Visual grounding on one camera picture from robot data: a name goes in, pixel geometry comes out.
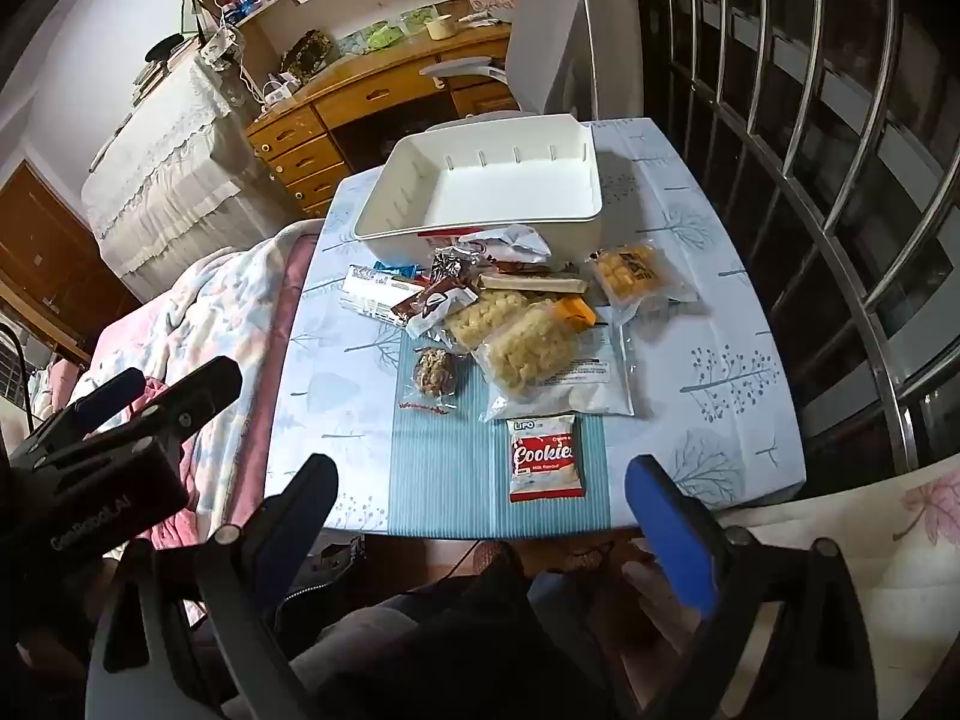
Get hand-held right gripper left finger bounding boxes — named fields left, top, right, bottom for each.
left=86, top=454, right=342, bottom=720

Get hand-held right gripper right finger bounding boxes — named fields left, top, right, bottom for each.
left=624, top=454, right=875, bottom=720

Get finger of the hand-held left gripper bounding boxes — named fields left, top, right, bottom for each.
left=30, top=356, right=245, bottom=475
left=15, top=369, right=147, bottom=452

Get red white biscuit packet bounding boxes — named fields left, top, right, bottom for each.
left=505, top=414, right=586, bottom=503

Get light blue snack packet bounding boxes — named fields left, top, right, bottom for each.
left=480, top=300, right=638, bottom=422

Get clear nut packet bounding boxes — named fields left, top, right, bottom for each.
left=405, top=345, right=460, bottom=415

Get white striped snack packet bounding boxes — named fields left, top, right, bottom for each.
left=339, top=264, right=428, bottom=327

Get small orange packet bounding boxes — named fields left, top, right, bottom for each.
left=551, top=296, right=597, bottom=331

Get pale puffed snack packet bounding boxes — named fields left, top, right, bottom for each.
left=476, top=300, right=582, bottom=395
left=442, top=286, right=533, bottom=353

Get kraft brown snack packet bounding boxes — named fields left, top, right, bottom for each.
left=478, top=270, right=590, bottom=295

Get white plastic storage box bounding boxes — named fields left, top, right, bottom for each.
left=352, top=112, right=605, bottom=265

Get pink blue floral blanket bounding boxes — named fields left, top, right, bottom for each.
left=71, top=221, right=327, bottom=563

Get teal striped placemat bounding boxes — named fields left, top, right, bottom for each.
left=382, top=330, right=608, bottom=541

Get dark wooden door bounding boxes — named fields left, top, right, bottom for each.
left=0, top=161, right=143, bottom=361

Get person's dark clothing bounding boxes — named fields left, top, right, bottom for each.
left=285, top=540, right=676, bottom=720

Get lace covered cabinet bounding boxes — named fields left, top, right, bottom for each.
left=79, top=56, right=293, bottom=301

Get white cloth with pink flower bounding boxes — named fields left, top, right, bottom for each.
left=720, top=457, right=960, bottom=720

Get dark brown snack packet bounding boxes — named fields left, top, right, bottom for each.
left=390, top=277, right=481, bottom=338

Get yellow cube snack packet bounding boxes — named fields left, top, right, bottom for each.
left=589, top=238, right=710, bottom=316

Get metal window grille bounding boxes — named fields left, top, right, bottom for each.
left=637, top=0, right=960, bottom=473

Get silver foil packet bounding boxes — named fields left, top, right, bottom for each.
left=427, top=246, right=481, bottom=286

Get silver white snack packet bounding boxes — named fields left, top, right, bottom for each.
left=457, top=223, right=554, bottom=267

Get white power strip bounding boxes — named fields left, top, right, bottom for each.
left=196, top=30, right=241, bottom=65

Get wooden desk with drawers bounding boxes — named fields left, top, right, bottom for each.
left=246, top=22, right=526, bottom=218

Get dark patterned pouch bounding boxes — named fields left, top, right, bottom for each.
left=279, top=30, right=338, bottom=80

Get green packets pile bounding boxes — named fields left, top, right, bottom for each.
left=337, top=7, right=440, bottom=53

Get grey office chair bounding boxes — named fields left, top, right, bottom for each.
left=418, top=0, right=601, bottom=136

